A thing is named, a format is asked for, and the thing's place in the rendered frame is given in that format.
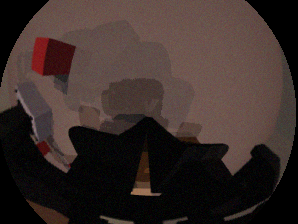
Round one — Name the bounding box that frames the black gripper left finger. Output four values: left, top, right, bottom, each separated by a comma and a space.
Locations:
68, 117, 150, 192

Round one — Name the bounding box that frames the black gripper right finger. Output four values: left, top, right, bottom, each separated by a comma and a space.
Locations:
148, 117, 229, 193

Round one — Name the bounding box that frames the red square block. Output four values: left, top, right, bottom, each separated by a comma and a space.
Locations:
31, 36, 76, 76
37, 141, 51, 156

